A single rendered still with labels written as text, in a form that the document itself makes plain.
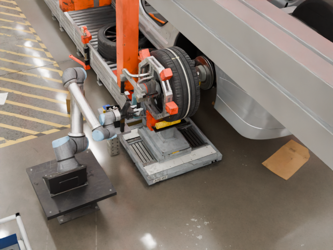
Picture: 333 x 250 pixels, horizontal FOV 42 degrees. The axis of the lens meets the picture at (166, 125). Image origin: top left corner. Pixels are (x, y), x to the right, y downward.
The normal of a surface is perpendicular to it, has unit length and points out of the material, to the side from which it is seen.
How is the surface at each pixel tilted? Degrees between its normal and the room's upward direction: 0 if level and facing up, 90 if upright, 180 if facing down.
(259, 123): 99
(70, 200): 0
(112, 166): 0
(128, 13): 90
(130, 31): 90
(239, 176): 0
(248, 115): 92
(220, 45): 90
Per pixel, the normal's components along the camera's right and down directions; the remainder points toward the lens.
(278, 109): -0.88, 0.26
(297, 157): 0.04, -0.75
